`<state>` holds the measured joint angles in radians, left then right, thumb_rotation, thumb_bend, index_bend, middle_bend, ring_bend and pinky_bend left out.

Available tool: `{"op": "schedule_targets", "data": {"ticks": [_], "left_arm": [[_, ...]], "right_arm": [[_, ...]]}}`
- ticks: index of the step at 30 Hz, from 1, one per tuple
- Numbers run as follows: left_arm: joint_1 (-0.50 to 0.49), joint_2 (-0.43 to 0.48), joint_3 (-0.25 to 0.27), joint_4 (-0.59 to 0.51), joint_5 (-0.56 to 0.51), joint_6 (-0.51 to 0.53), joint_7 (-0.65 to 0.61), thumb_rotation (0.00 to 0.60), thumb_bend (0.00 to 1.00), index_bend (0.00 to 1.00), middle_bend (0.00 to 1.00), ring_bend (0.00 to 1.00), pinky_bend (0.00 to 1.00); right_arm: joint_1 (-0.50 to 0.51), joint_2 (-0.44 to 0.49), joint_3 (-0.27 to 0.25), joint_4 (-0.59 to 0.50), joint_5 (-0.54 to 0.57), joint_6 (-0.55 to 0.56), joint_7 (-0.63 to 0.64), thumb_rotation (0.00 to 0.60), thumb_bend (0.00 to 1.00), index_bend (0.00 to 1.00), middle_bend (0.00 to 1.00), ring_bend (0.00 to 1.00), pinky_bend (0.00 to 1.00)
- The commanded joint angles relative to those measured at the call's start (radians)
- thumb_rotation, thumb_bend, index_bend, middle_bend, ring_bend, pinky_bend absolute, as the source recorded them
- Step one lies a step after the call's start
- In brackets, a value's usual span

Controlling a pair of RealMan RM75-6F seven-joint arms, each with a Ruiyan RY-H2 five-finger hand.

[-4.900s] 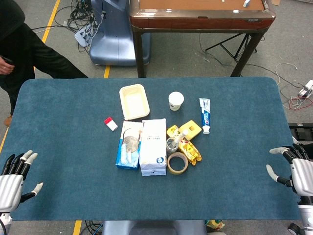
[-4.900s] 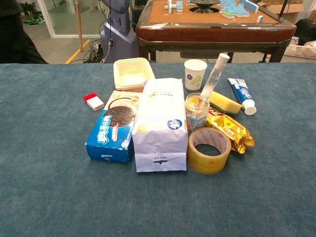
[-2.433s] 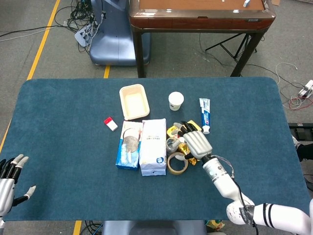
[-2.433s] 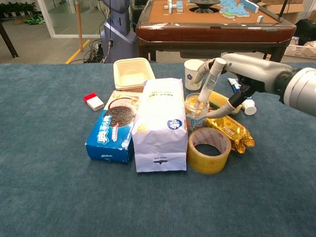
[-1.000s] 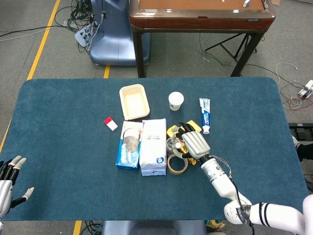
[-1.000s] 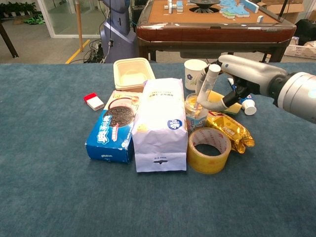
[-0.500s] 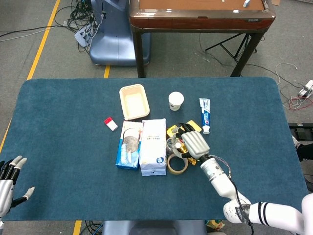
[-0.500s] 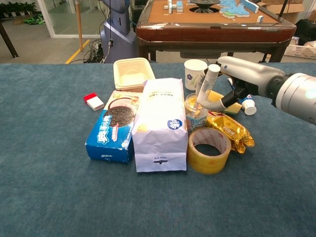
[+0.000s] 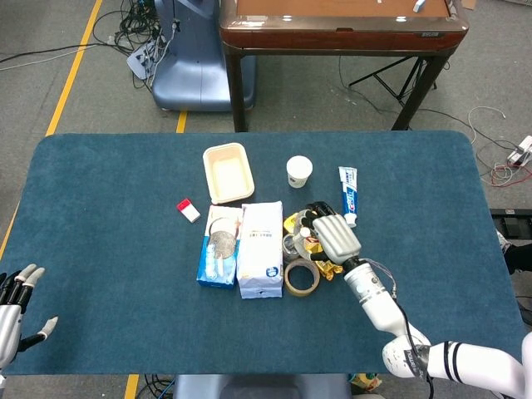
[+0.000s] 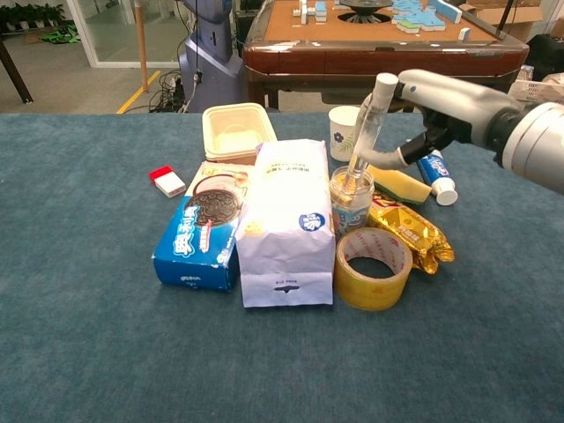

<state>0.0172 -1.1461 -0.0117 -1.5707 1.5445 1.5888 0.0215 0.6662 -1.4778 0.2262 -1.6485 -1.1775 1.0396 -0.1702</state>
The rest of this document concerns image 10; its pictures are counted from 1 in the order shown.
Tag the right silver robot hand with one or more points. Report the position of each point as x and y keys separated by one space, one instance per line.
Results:
x=458 y=101

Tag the clear plastic tube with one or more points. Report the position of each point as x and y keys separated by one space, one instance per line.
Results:
x=370 y=128

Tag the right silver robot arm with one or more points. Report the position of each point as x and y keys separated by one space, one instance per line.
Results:
x=537 y=141

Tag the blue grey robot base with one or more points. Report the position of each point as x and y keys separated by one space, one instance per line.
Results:
x=211 y=57

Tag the blue white toothpaste tube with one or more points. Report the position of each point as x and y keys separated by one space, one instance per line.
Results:
x=440 y=180

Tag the single blue white mahjong tile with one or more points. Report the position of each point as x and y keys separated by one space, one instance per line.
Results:
x=464 y=34

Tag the white plastic basket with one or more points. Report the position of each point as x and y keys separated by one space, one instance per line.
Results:
x=537 y=90

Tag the pile of blue mahjong tiles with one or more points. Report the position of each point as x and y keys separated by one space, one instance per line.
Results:
x=414 y=17

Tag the thin black rod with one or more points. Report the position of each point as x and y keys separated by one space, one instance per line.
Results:
x=506 y=15

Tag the black fabric object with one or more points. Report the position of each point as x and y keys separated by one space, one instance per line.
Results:
x=546 y=55

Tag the yellow green sponge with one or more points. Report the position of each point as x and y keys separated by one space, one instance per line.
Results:
x=403 y=185

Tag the cardboard box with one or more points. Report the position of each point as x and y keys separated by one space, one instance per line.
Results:
x=524 y=17

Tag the white flower print paper cup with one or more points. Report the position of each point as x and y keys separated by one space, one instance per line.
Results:
x=341 y=136

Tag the black mahjong table centre dome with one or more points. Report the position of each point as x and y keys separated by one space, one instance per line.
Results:
x=365 y=9

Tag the brown mahjong table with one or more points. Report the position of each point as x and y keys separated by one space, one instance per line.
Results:
x=330 y=57

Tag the golden snack packet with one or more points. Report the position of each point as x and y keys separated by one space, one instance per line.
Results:
x=414 y=233

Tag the clear plastic jar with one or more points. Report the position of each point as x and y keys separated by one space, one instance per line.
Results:
x=352 y=216

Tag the stack of blue mahjong tiles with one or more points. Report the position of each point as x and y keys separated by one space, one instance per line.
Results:
x=315 y=11

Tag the yellow packing tape roll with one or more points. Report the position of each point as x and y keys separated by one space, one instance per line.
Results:
x=370 y=291

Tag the white paper bag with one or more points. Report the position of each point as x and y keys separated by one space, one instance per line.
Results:
x=286 y=220

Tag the cream plastic food container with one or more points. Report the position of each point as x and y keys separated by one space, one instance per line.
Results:
x=233 y=128

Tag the blue cookie box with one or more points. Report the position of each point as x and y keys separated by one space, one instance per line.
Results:
x=194 y=238

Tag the small red white box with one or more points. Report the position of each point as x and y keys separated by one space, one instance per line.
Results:
x=169 y=183

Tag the wooden pole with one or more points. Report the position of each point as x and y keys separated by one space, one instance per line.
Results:
x=142 y=44

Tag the white framed glass partition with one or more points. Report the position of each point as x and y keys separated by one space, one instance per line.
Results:
x=83 y=26

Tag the green cloth on floor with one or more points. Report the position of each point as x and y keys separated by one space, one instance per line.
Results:
x=61 y=34

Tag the row of potted plants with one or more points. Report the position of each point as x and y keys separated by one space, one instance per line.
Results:
x=35 y=15

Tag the dark table leg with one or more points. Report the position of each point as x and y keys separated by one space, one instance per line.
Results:
x=15 y=72

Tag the teal table cloth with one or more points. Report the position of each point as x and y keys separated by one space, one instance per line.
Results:
x=88 y=352

